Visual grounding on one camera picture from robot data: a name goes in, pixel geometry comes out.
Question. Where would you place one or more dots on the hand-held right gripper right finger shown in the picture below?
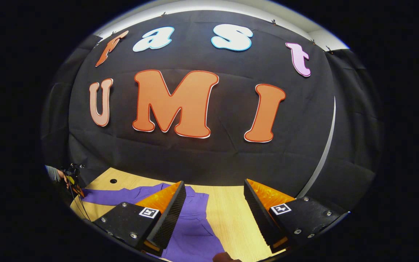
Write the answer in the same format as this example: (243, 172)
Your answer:
(262, 218)

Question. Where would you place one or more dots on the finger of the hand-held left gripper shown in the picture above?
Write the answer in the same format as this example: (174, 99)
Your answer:
(78, 191)

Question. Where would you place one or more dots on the black backdrop cloth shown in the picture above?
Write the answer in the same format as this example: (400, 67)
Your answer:
(213, 153)

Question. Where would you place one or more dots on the white metal pole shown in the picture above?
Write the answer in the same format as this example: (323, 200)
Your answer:
(326, 145)

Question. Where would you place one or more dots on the purple shirt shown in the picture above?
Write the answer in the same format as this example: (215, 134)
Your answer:
(195, 233)

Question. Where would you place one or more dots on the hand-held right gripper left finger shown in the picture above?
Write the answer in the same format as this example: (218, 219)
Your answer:
(171, 218)

